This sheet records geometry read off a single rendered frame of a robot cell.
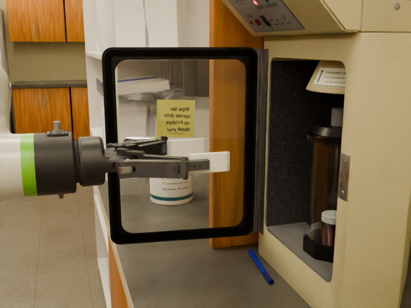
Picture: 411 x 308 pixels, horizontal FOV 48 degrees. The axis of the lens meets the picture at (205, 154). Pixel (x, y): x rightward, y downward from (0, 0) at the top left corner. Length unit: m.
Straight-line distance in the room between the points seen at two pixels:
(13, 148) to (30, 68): 5.46
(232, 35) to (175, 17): 0.90
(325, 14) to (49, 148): 0.42
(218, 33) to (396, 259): 0.54
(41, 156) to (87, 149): 0.06
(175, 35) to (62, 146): 1.26
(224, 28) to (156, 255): 0.51
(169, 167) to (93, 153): 0.11
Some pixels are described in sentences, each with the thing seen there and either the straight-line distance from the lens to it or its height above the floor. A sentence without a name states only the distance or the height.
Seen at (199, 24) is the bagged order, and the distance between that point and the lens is 2.03.
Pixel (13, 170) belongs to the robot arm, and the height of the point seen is 1.23.
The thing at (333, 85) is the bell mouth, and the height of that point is 1.33.
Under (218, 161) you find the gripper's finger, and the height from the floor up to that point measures 1.22.
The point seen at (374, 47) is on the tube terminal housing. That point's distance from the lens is 0.71.
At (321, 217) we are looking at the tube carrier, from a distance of 0.85.
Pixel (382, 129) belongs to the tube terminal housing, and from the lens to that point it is 0.73.
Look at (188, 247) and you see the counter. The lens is 1.09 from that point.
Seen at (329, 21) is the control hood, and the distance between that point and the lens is 0.68.
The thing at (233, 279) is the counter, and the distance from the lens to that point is 0.96.
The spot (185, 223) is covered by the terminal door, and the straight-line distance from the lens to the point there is 0.99.
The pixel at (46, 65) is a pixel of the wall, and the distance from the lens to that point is 6.13.
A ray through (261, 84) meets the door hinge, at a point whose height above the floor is 1.32.
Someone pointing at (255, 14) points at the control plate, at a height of 1.45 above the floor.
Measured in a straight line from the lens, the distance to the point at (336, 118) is 0.84.
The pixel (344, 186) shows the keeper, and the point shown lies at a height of 1.19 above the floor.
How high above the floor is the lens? 1.39
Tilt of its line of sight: 13 degrees down
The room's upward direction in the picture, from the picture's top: straight up
